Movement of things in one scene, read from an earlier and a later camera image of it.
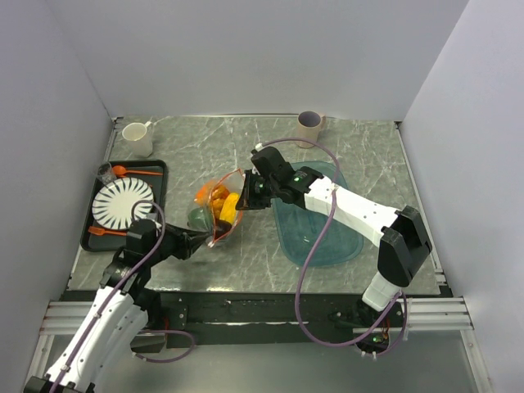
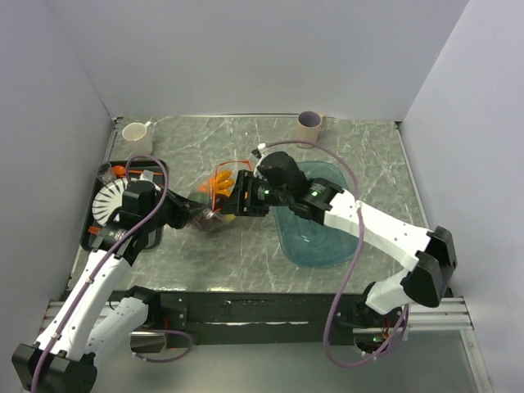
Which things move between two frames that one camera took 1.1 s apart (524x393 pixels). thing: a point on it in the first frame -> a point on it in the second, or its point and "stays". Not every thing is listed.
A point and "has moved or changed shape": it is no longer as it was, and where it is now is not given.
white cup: x=137 y=138 stays
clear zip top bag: x=215 y=210 has moved or changed shape
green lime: x=200 y=219 -> x=203 y=197
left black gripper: x=187 y=240 -> x=184 y=210
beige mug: x=309 y=124 stays
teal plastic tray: x=299 y=228 stays
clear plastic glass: x=106 y=173 stays
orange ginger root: x=218 y=196 -> x=221 y=183
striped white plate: x=113 y=202 stays
